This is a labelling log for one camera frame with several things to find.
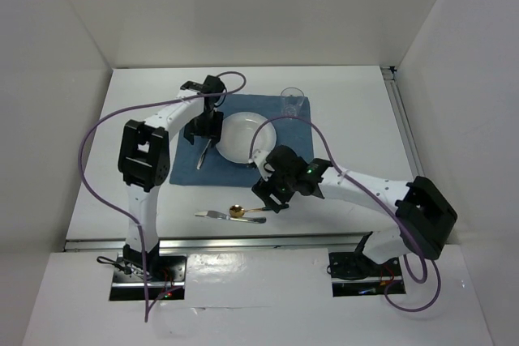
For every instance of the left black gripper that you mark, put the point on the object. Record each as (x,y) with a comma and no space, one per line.
(190,128)

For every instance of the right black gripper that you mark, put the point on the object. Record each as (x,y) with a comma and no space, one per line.
(263,193)

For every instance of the white bowl plate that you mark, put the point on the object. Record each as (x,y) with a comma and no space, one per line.
(237,133)

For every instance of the gold spoon green handle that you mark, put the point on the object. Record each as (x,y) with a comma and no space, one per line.
(238,211)

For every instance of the silver fork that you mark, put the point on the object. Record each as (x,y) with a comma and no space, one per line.
(203,154)

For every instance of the blue cloth napkin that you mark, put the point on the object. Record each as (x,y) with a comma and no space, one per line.
(218,171)

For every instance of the clear drinking glass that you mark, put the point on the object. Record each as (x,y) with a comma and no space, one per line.
(292,100)

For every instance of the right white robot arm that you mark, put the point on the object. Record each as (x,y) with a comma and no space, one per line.
(376,194)

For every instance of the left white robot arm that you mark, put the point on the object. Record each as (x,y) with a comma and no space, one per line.
(144,160)

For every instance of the silver table knife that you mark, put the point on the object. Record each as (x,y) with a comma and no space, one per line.
(223,216)

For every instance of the aluminium front rail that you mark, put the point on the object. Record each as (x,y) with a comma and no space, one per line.
(226,243)

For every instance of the aluminium rail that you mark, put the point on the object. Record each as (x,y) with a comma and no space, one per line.
(413,147)
(226,243)

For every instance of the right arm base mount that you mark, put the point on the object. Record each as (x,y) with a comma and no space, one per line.
(355,276)

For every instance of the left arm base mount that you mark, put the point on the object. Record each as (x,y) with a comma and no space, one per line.
(128,279)

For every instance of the aluminium right side rail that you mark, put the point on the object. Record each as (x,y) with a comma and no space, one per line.
(413,147)

